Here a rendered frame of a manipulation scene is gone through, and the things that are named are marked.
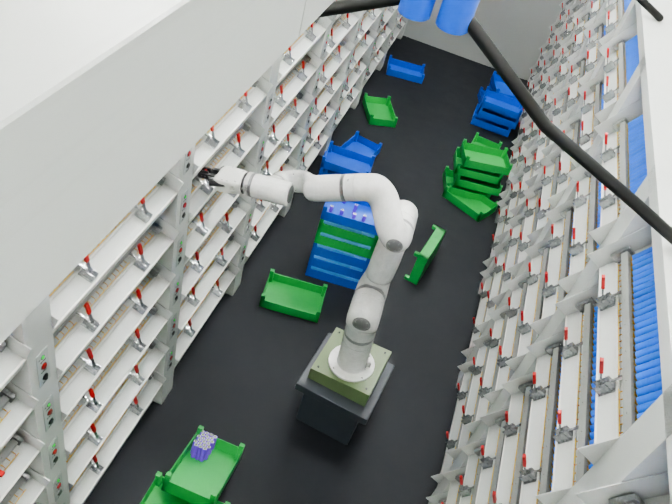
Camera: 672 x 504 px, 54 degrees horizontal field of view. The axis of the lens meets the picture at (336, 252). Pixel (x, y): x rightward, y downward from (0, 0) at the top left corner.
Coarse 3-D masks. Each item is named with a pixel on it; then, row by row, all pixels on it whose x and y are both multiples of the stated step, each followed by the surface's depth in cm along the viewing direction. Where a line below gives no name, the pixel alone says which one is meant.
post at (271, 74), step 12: (276, 72) 253; (276, 84) 260; (264, 108) 257; (264, 120) 263; (264, 132) 270; (264, 144) 277; (252, 156) 273; (252, 204) 297; (252, 216) 306; (240, 228) 300; (240, 252) 310; (240, 264) 320; (240, 276) 330; (228, 288) 327
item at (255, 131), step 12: (252, 120) 262; (240, 132) 262; (252, 132) 265; (228, 144) 254; (252, 144) 261; (228, 156) 250; (192, 192) 230; (204, 192) 233; (192, 204) 227; (204, 204) 232; (192, 216) 219
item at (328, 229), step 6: (318, 228) 329; (324, 228) 328; (330, 228) 327; (336, 228) 327; (330, 234) 330; (336, 234) 329; (342, 234) 328; (348, 234) 328; (354, 234) 327; (360, 234) 327; (354, 240) 330; (360, 240) 329; (366, 240) 328; (372, 240) 327; (372, 246) 330
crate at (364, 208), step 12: (324, 204) 320; (336, 204) 335; (348, 204) 337; (360, 204) 339; (324, 216) 323; (336, 216) 322; (348, 216) 330; (360, 216) 332; (372, 216) 334; (360, 228) 324; (372, 228) 323
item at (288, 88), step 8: (304, 56) 313; (312, 56) 315; (296, 64) 305; (304, 64) 301; (312, 64) 317; (296, 72) 306; (304, 72) 310; (312, 72) 314; (288, 80) 299; (296, 80) 303; (304, 80) 305; (280, 88) 281; (288, 88) 296; (296, 88) 299; (280, 96) 285; (288, 96) 292; (280, 104) 285; (272, 112) 280; (280, 112) 283; (272, 120) 271
